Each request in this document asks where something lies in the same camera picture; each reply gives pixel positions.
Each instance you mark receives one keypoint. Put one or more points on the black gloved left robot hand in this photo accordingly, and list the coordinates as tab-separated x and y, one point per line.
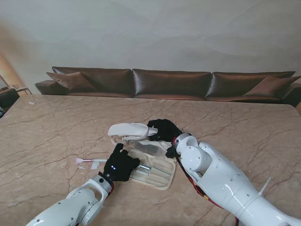
120	164

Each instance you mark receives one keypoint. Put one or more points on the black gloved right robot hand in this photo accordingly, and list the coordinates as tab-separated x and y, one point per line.
167	130

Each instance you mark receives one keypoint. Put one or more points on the pink ferrule makeup brush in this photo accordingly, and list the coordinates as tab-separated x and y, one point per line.
94	160

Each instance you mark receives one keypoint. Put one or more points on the cream white cosmetics bag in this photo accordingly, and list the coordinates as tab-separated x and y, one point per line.
129	129

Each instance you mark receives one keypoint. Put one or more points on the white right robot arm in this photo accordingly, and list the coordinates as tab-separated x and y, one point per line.
230	179

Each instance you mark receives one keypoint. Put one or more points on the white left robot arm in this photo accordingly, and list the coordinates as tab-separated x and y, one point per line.
77	204

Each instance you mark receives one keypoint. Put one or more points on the large torn white paper scrap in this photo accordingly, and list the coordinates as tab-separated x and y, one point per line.
95	166

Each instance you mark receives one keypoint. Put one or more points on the brown leather sofa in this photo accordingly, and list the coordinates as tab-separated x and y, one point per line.
169	82

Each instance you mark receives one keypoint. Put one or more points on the brown sofa pillow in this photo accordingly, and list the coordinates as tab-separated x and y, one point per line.
73	81
270	86

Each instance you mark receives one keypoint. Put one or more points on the white zip tie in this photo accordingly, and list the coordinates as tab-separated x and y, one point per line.
265	187

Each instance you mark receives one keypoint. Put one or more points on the light wooden side table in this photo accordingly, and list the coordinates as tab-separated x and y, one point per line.
23	89

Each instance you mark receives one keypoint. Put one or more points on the dark armchair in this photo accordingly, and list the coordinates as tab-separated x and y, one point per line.
8	97

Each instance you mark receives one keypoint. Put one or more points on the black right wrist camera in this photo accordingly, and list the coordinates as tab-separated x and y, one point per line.
170	152

